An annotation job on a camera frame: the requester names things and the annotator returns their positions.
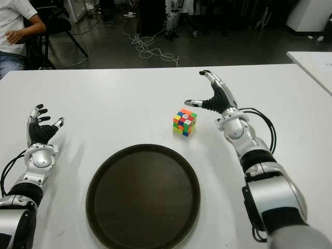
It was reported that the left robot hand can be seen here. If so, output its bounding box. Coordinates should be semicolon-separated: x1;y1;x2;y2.
26;104;65;146

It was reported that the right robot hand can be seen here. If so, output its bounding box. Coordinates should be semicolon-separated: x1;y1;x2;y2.
184;70;239;114

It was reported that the multicoloured Rubik's cube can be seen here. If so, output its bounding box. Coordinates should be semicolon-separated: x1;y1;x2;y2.
172;108;198;137

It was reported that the dark round plate tray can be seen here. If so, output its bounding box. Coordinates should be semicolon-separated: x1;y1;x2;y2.
85;143;202;243

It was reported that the silver folding rack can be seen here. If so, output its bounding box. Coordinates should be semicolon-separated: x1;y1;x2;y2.
256;6;272;29

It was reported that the white side table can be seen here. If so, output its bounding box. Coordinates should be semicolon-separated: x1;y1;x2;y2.
286;51;332;95

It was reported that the black chair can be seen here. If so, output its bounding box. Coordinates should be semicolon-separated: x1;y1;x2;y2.
23;5;89;70

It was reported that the seated person white shirt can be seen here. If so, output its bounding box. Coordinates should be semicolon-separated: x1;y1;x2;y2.
0;0;47;80

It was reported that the white framed glass cabinet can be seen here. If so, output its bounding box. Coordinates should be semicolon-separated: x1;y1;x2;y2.
63;0;95;23

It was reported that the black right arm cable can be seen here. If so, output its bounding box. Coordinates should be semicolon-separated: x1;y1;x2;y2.
243;107;278;154

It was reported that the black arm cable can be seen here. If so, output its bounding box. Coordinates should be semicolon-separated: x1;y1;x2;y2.
1;149;28;197
243;107;278;154

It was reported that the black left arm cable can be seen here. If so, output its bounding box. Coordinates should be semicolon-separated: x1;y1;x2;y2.
1;149;28;197

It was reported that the tangled white floor cable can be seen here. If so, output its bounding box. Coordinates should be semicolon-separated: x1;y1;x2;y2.
121;22;180;67

